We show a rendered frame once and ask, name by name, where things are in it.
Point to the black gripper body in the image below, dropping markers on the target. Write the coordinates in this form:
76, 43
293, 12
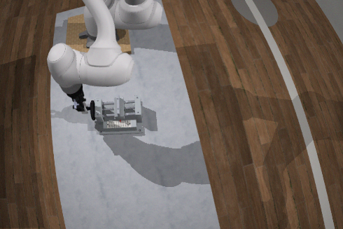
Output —
76, 94

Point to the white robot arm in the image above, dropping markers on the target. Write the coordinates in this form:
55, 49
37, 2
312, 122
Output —
104, 65

